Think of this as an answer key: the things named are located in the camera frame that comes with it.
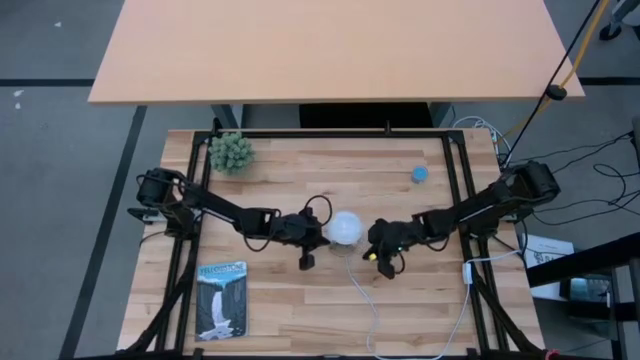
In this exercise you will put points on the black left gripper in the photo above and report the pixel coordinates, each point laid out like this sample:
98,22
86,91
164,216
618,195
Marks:
295,230

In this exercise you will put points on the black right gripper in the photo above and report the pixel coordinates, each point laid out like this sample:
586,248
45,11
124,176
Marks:
405,235

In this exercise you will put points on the white flood lightbulb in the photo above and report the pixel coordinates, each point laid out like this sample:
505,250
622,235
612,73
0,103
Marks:
344,227

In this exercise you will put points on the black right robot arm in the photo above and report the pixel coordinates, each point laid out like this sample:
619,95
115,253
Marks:
490,205

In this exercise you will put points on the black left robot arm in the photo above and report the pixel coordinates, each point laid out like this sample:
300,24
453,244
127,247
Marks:
215,205

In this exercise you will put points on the Yellowstone waterfall book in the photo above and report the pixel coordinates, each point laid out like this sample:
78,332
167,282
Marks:
221,302

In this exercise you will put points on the green potted plant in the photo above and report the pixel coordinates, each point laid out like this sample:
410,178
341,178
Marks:
231,153

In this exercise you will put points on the white printed paper sheet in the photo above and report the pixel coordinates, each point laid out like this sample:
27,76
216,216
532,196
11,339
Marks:
547,252

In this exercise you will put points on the large tan table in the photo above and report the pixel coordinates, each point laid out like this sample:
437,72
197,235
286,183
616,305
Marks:
325,50

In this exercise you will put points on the black shelf unit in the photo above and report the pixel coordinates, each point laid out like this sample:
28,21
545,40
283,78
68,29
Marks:
580,262

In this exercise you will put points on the small red object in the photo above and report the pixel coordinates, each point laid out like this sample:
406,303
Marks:
551,355

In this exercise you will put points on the chair wheel base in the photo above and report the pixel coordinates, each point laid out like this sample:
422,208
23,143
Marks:
620,20

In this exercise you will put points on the black metal table frame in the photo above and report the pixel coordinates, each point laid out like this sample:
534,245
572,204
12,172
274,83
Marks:
325,134

